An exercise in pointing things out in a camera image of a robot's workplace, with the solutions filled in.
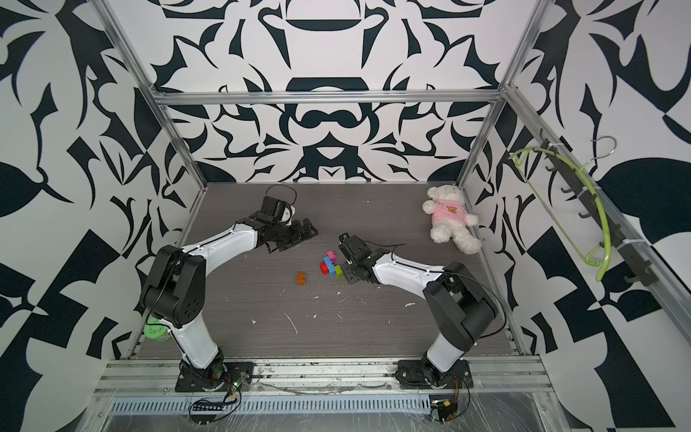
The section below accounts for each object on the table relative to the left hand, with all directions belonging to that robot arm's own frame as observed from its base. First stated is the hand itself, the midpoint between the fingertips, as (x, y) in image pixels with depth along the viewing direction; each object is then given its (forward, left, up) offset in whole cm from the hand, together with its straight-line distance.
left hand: (307, 231), depth 94 cm
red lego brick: (-10, -5, -8) cm, 14 cm away
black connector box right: (-50, -37, -10) cm, 63 cm away
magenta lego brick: (-5, -8, -7) cm, 12 cm away
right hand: (-10, -15, -6) cm, 19 cm away
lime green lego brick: (-12, -10, -7) cm, 18 cm away
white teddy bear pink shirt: (+4, -51, -2) cm, 51 cm away
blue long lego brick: (-11, -8, -6) cm, 15 cm away
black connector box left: (-50, +24, -9) cm, 56 cm away
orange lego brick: (-13, +3, -11) cm, 17 cm away
